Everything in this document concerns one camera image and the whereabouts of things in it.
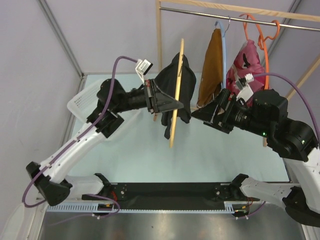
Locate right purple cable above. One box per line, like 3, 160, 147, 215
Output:
252, 72, 320, 143

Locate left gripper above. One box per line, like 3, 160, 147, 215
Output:
113, 78, 183, 114

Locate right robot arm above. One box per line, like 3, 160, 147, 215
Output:
191, 89, 320, 227

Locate aluminium corner post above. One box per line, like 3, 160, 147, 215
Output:
36, 0, 84, 79

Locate wooden clothes rack frame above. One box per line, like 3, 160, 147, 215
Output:
152, 0, 320, 148

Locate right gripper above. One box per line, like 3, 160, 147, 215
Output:
190, 87, 272, 138

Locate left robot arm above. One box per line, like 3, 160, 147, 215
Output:
26, 78, 184, 206

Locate light blue hanger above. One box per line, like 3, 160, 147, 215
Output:
214, 18, 231, 89

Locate slotted cable duct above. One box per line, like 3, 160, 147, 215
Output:
46, 202, 236, 214

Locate metal hanging rod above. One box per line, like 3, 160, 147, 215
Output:
159, 7, 320, 32

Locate pink patterned garment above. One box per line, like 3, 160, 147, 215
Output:
226, 40, 265, 94

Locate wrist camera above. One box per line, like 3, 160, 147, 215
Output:
235, 73, 254, 102
135, 59, 153, 83

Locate orange hanger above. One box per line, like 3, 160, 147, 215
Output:
239, 13, 281, 90

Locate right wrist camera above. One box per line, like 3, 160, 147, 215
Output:
235, 73, 254, 102

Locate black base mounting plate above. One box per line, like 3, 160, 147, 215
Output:
98, 182, 248, 211

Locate white plastic basket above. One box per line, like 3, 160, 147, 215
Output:
67, 79, 104, 124

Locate black trousers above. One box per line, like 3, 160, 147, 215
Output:
152, 51, 197, 140

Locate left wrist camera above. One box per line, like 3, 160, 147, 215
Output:
135, 59, 153, 83

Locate wooden clothes hanger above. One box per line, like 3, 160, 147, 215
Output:
169, 38, 185, 148

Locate mustard brown garment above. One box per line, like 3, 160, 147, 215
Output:
196, 28, 223, 108

